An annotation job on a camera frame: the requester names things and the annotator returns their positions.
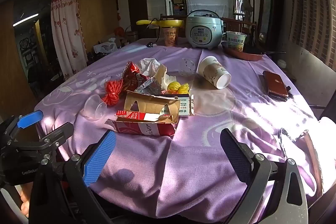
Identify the clear plastic container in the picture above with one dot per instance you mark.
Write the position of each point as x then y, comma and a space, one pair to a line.
187, 67

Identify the green instant noodle cup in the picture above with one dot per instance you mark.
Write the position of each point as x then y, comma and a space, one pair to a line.
236, 41

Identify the purple printed tablecloth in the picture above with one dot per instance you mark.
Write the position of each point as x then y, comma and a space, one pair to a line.
199, 119

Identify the red net bag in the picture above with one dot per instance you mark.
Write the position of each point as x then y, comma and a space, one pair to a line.
113, 90

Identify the brown instant noodle cup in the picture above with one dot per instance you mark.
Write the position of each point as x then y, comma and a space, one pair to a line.
170, 36

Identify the yellow pan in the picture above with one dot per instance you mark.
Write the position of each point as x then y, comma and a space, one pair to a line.
161, 22

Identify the white medicine box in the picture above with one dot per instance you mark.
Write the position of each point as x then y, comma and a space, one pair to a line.
185, 106

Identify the clear plastic cup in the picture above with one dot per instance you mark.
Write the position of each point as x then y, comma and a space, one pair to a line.
95, 108

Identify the white floral paper cup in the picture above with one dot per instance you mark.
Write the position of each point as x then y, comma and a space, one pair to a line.
212, 71

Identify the brick pattern curtain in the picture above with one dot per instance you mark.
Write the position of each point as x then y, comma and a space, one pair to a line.
312, 1

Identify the standing fan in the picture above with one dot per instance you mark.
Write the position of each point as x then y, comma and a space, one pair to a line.
246, 7

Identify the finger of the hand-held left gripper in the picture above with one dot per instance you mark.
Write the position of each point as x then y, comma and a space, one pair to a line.
58, 132
29, 117

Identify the red snack packet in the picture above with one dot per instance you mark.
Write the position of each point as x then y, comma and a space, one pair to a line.
134, 77

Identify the pale blue rice cooker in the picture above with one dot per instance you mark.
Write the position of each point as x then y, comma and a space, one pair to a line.
204, 29

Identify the white floral tissue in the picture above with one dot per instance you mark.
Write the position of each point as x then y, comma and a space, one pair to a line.
148, 64

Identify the beige crumpled paper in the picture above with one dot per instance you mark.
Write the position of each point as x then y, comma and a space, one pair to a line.
162, 74

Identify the brown phone wallet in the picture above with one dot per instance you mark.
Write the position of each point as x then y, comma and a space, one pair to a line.
275, 85

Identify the white plastic bag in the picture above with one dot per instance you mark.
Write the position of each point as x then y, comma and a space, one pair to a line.
105, 47

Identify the yellow foam fruit net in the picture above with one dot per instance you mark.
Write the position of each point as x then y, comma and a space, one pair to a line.
178, 87

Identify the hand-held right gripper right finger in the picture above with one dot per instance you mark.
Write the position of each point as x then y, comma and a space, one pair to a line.
236, 154

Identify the red and white carton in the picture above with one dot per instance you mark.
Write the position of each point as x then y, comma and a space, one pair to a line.
143, 125

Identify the person's left hand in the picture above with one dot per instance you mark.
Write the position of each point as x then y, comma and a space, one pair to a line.
25, 203

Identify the torn shiny wrapper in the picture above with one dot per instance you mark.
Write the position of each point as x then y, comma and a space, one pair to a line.
302, 150

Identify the red frying pan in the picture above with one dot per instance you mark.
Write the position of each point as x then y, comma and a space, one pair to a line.
249, 54

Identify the brown cardboard piece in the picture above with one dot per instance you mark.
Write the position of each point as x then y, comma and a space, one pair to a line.
151, 106

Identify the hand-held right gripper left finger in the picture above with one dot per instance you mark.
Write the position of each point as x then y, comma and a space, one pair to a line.
99, 158

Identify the tall dark wooden clock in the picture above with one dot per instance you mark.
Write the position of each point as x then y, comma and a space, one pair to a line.
271, 3

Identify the floral curtain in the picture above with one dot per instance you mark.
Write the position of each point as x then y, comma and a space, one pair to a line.
67, 29

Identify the white covered shelf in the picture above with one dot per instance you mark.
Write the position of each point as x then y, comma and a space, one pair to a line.
207, 2

